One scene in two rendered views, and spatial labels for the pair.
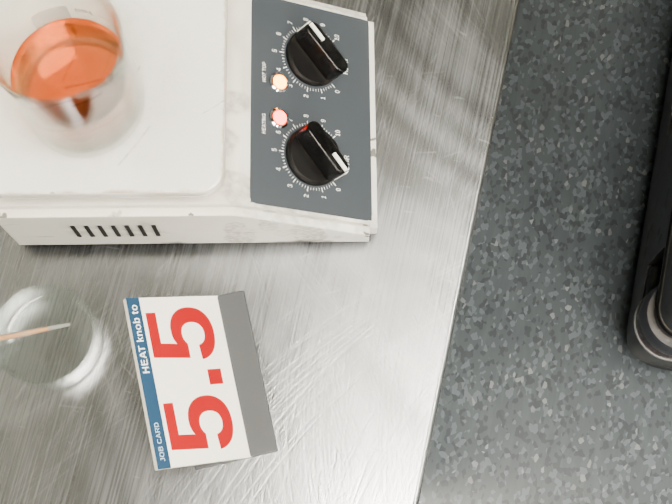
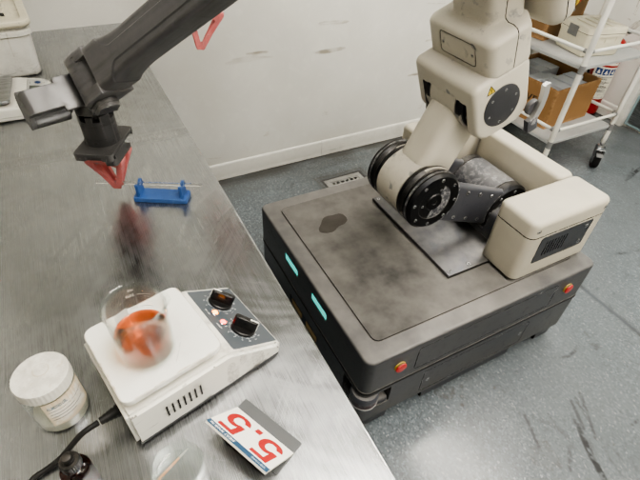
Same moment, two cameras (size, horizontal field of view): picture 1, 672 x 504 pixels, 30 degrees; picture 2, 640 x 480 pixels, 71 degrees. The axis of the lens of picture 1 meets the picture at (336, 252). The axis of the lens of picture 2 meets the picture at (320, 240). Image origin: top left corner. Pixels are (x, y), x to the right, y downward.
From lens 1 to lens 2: 0.25 m
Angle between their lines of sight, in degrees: 38
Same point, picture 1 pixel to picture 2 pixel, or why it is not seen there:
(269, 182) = (234, 341)
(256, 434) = (290, 443)
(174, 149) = (195, 343)
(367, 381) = (312, 397)
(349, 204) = (265, 338)
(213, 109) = (200, 323)
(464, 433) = not seen: outside the picture
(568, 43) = not seen: hidden behind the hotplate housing
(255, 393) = (277, 429)
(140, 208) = (192, 377)
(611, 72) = not seen: hidden behind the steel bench
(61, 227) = (161, 410)
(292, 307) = (268, 392)
